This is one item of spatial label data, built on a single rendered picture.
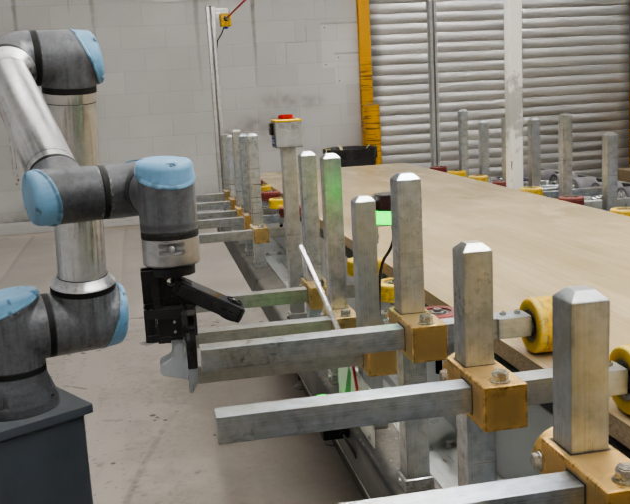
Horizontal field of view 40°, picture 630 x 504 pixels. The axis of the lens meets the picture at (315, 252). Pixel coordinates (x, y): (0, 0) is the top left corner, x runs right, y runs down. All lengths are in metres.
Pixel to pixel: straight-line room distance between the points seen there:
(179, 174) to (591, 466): 0.80
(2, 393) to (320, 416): 1.24
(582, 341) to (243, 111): 8.66
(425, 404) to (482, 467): 0.13
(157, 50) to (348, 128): 2.18
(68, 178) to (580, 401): 0.92
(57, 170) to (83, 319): 0.68
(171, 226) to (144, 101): 7.93
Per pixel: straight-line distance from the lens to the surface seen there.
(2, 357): 2.06
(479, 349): 1.00
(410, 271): 1.22
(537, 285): 1.70
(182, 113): 9.27
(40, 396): 2.09
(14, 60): 1.85
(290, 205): 2.20
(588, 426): 0.79
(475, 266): 0.98
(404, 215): 1.21
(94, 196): 1.43
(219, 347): 1.16
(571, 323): 0.75
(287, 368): 1.44
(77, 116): 1.95
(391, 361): 1.44
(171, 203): 1.34
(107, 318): 2.08
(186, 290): 1.38
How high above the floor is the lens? 1.29
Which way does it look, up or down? 11 degrees down
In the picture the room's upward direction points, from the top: 3 degrees counter-clockwise
